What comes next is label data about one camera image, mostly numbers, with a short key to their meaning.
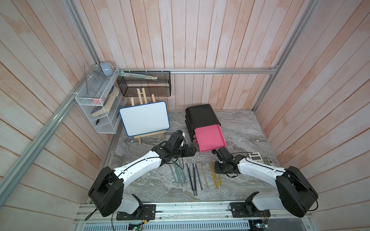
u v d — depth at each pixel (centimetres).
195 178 85
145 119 91
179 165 90
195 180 84
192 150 73
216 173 86
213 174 86
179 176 86
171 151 63
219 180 84
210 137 90
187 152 72
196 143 87
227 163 67
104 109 75
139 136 96
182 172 88
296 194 42
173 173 88
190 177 85
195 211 75
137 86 105
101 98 70
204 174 86
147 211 73
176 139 62
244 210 73
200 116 96
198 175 86
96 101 73
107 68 83
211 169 88
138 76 92
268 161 89
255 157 93
